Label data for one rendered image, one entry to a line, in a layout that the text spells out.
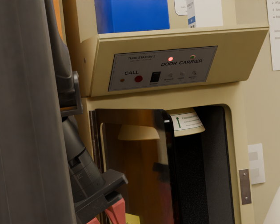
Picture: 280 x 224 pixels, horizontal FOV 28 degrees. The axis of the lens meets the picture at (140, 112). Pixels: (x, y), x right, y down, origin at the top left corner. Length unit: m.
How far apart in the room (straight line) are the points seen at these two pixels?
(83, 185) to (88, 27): 0.36
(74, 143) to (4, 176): 0.44
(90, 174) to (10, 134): 0.45
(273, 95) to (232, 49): 0.67
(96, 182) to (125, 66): 0.26
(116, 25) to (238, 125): 0.35
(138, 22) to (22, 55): 0.62
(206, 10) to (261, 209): 0.82
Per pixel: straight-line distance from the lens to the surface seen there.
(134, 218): 0.86
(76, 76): 0.74
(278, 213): 0.25
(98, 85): 0.96
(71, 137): 0.74
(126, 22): 0.92
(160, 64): 0.97
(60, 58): 0.65
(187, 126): 1.09
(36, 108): 0.31
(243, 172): 1.13
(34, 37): 0.31
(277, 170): 1.70
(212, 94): 1.09
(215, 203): 1.22
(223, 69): 1.05
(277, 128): 1.69
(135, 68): 0.96
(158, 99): 1.04
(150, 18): 0.93
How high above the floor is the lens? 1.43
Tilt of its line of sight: 3 degrees down
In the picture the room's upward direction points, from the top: 6 degrees counter-clockwise
